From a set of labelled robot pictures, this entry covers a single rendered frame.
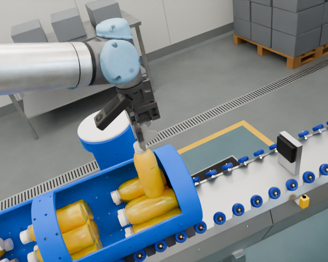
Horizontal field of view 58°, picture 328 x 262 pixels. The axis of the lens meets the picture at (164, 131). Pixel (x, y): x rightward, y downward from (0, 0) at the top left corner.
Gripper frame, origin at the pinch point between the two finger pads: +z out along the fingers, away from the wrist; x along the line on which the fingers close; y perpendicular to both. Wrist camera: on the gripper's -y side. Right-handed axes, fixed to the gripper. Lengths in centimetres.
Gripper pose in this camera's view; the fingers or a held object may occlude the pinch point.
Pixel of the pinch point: (139, 143)
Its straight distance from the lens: 87.1
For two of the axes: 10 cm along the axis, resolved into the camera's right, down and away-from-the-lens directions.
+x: -3.5, -5.3, 7.7
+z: 1.8, 7.7, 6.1
